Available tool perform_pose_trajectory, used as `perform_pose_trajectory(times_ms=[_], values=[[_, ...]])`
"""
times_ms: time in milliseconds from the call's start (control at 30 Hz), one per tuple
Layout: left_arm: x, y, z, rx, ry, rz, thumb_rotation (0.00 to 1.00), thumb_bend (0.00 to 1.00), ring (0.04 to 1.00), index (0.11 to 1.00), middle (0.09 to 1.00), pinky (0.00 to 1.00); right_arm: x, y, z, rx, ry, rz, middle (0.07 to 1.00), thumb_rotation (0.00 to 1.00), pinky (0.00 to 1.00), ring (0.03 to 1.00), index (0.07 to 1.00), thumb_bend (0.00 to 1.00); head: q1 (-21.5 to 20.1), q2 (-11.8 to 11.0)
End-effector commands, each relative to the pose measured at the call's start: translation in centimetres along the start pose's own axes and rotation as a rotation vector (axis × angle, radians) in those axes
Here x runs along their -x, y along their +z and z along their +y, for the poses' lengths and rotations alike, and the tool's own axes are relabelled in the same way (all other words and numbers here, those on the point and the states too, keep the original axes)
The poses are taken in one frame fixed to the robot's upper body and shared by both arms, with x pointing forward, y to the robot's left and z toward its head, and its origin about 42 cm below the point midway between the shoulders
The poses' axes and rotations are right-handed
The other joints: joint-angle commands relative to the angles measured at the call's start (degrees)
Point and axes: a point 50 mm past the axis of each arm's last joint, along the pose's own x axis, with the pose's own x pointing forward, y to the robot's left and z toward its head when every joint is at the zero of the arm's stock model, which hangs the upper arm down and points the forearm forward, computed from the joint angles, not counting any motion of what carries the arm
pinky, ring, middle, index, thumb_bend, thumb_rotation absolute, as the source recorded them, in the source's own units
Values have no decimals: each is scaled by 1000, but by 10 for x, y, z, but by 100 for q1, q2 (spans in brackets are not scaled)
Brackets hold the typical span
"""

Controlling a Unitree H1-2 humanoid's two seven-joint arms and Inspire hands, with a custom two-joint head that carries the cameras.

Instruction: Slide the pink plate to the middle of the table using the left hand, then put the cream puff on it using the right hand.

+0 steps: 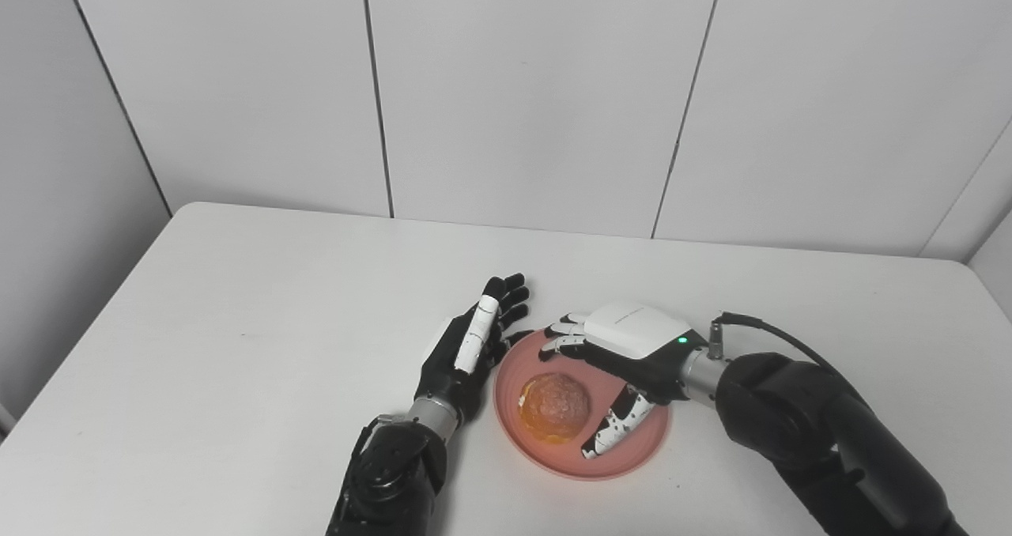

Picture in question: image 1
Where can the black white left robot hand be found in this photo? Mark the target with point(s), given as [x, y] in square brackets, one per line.
[443, 374]

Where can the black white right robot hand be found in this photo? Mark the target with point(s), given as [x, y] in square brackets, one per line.
[632, 334]

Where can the orange cream puff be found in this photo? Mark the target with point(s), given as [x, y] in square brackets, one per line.
[555, 408]

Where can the pink round plate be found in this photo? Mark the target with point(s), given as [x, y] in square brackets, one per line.
[632, 445]

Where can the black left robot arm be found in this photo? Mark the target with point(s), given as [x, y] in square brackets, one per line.
[391, 481]

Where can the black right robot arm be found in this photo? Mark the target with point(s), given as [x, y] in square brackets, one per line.
[791, 409]

